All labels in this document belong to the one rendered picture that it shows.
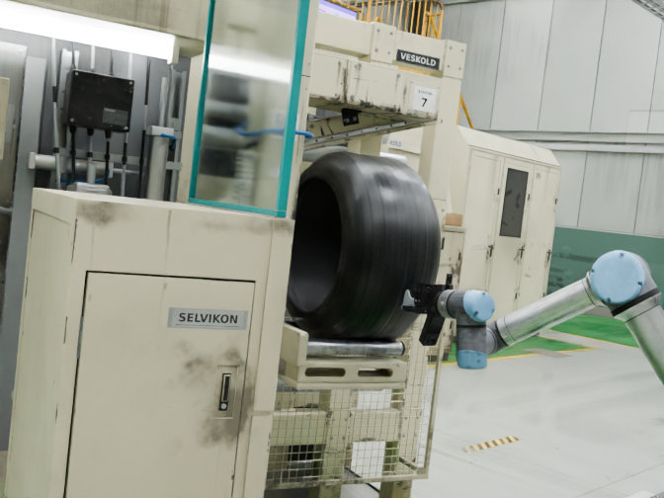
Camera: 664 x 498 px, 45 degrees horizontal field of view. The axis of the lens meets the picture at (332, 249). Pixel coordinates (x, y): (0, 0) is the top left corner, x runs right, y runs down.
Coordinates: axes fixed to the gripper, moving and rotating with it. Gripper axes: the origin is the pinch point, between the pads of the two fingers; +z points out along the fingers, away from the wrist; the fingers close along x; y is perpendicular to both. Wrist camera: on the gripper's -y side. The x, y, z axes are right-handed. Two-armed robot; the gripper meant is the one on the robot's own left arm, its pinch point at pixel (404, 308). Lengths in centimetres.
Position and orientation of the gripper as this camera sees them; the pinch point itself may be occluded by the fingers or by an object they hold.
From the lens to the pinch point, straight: 228.1
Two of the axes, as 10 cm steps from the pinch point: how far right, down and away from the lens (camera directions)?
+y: 0.5, -10.0, 0.6
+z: -4.7, 0.3, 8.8
